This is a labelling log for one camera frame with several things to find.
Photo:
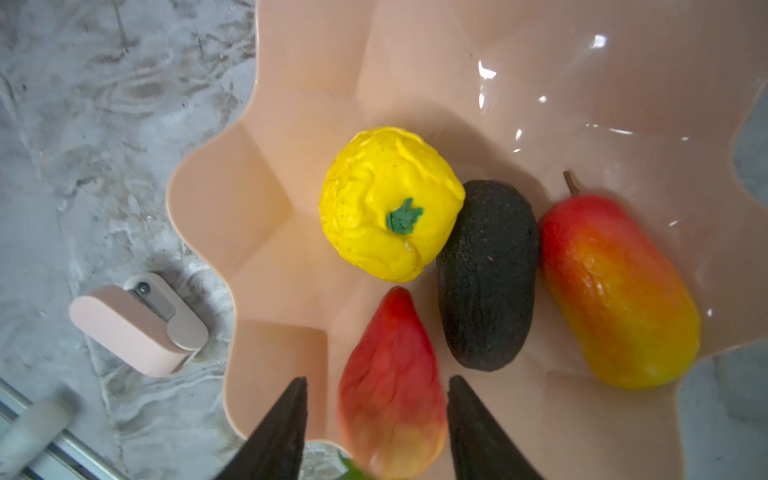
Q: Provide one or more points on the pink wavy fruit bowl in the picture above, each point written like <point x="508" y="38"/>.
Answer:
<point x="640" y="100"/>

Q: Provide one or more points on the red orange fake mango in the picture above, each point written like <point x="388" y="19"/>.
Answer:
<point x="634" y="319"/>

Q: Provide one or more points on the yellow fake lemon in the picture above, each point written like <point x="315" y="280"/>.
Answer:
<point x="389" y="203"/>

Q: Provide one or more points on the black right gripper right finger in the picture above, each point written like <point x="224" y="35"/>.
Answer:
<point x="480" y="447"/>

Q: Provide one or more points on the dark fake avocado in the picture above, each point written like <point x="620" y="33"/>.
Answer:
<point x="487" y="274"/>

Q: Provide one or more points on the white tube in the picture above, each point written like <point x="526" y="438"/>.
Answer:
<point x="32" y="432"/>

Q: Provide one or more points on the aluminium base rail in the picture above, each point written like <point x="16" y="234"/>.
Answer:
<point x="67" y="457"/>

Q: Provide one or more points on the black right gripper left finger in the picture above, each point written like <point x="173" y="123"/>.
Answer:
<point x="275" y="448"/>

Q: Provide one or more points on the small pink case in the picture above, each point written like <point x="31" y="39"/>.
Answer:
<point x="144" y="322"/>

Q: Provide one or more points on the red fake strawberry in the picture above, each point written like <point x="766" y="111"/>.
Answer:
<point x="392" y="408"/>

